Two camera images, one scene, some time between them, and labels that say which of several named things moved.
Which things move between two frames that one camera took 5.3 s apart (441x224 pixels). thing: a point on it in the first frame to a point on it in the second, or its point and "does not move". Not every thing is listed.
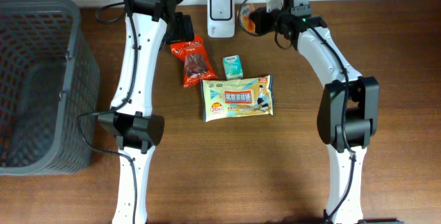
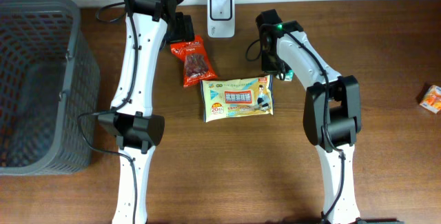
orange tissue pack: x=247 y=24 to x=432 y=99
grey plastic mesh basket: x=49 y=87 does not move
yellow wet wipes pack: x=238 y=97 does not move
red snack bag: x=197 y=66 does not move
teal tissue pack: x=233 y=67 to x=289 y=75
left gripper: x=185 y=29 does not move
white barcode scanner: x=220 y=15 does not move
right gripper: x=261 y=21 to x=269 y=67
